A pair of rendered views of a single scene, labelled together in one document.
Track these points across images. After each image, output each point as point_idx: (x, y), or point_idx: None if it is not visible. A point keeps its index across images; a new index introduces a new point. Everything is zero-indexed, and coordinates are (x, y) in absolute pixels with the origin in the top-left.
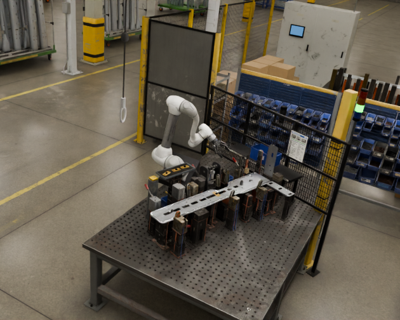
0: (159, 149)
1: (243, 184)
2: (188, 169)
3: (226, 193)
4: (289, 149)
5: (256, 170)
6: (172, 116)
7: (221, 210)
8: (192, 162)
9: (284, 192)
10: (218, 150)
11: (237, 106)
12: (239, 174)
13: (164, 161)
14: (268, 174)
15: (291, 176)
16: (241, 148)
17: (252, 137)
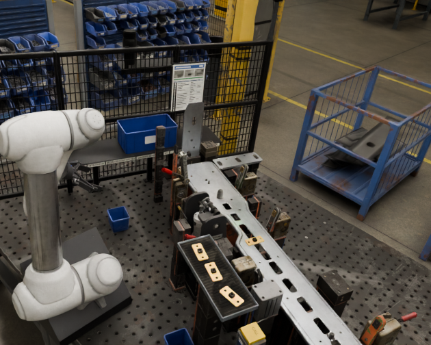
0: (50, 285)
1: None
2: (211, 247)
3: (254, 226)
4: (174, 100)
5: (159, 165)
6: (51, 178)
7: None
8: (85, 243)
9: (249, 159)
10: None
11: (19, 77)
12: (187, 187)
13: (79, 295)
14: (191, 155)
15: (209, 136)
16: (84, 151)
17: None
